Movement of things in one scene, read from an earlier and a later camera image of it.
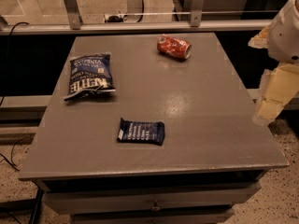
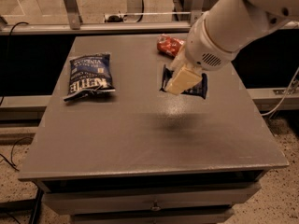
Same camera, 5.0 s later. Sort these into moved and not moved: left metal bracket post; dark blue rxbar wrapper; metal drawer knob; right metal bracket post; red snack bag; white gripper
Moved: dark blue rxbar wrapper; white gripper
Not moved: red snack bag; left metal bracket post; right metal bracket post; metal drawer knob
